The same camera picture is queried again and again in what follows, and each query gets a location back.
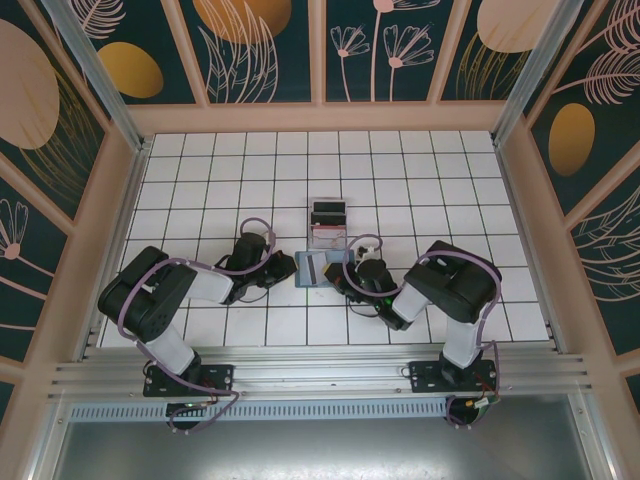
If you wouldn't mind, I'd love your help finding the aluminium frame post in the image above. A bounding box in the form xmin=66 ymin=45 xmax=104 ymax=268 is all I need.
xmin=39 ymin=0 xmax=151 ymax=154
xmin=489 ymin=0 xmax=584 ymax=147

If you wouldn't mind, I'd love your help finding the grey metal sheet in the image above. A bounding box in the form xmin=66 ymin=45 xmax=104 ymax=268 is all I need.
xmin=52 ymin=419 xmax=591 ymax=480

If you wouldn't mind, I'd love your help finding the black cable connector hub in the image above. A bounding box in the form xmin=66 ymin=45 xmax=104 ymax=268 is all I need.
xmin=446 ymin=393 xmax=495 ymax=429
xmin=166 ymin=398 xmax=214 ymax=434

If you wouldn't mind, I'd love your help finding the red edged card stack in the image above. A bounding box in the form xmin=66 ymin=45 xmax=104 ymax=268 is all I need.
xmin=311 ymin=224 xmax=347 ymax=250

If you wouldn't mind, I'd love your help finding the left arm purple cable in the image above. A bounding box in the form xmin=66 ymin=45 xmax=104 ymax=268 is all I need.
xmin=118 ymin=216 xmax=278 ymax=435

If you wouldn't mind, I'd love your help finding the aluminium mounting rail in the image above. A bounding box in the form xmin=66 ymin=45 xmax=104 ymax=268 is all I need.
xmin=47 ymin=348 xmax=594 ymax=404

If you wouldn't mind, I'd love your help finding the perforated grey cable duct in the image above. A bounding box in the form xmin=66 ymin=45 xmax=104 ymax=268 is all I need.
xmin=67 ymin=402 xmax=451 ymax=422

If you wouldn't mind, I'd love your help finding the clear acrylic card holder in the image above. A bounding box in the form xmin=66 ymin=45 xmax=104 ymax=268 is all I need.
xmin=305 ymin=196 xmax=350 ymax=251

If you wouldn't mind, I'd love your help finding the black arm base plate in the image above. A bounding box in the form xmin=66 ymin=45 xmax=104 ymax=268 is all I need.
xmin=408 ymin=358 xmax=501 ymax=395
xmin=143 ymin=363 xmax=236 ymax=399

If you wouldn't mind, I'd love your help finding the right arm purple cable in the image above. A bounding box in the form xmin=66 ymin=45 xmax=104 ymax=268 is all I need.
xmin=344 ymin=233 xmax=504 ymax=431

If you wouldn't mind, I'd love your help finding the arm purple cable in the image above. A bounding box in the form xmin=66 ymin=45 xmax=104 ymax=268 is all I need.
xmin=344 ymin=233 xmax=504 ymax=431
xmin=118 ymin=216 xmax=278 ymax=435

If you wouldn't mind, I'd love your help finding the aluminium side rail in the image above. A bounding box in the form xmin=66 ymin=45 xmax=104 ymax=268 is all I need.
xmin=492 ymin=142 xmax=560 ymax=354
xmin=79 ymin=142 xmax=150 ymax=362

